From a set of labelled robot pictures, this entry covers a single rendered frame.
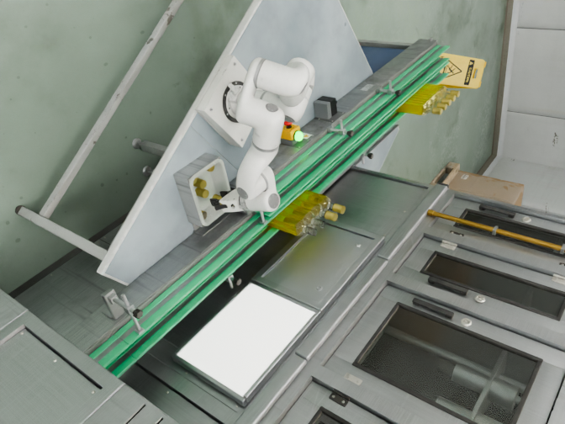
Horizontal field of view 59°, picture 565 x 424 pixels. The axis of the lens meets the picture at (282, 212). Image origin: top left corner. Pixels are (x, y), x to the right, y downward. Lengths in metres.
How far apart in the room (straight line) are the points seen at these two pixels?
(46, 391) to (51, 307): 0.89
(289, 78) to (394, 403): 1.01
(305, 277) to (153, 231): 0.60
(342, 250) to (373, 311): 0.32
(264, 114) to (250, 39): 0.67
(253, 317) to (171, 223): 0.47
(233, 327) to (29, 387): 0.70
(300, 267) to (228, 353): 0.47
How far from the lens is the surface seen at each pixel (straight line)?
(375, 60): 3.17
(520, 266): 2.10
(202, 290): 1.89
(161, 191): 1.86
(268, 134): 1.48
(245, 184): 1.58
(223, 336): 1.84
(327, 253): 2.07
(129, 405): 1.33
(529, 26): 7.68
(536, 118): 8.10
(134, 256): 1.88
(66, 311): 2.26
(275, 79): 1.47
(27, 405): 1.48
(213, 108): 1.89
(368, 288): 1.94
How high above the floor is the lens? 2.14
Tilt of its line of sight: 35 degrees down
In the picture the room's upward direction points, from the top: 108 degrees clockwise
